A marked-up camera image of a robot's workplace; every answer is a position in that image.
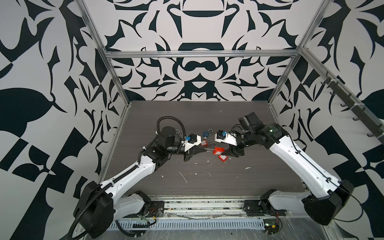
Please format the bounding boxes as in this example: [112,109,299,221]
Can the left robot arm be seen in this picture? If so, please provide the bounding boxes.
[67,126,206,240]

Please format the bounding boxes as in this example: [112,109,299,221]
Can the black hook rail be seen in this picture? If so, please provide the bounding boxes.
[320,72,384,143]

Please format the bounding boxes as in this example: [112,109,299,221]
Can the black corrugated cable hose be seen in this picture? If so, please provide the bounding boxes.
[155,116,187,142]

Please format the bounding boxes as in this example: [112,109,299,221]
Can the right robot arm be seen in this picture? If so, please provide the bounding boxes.
[215,113,355,226]

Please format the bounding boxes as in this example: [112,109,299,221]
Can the small electronics board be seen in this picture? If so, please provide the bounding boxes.
[264,218,283,236]

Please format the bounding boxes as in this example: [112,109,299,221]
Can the blue padlock centre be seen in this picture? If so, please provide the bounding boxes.
[203,129,214,140]

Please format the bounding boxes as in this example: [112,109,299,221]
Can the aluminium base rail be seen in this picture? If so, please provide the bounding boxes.
[119,196,331,220]

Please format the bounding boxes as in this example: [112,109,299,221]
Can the white slotted cable duct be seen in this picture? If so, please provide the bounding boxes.
[119,219,265,231]

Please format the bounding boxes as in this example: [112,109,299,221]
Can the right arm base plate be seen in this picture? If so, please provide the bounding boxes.
[243,200,287,217]

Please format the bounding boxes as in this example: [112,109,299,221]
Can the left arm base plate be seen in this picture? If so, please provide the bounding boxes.
[127,201,165,218]

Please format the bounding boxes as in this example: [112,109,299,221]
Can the red padlock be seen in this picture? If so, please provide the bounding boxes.
[218,155,229,163]
[201,140,209,147]
[206,147,226,155]

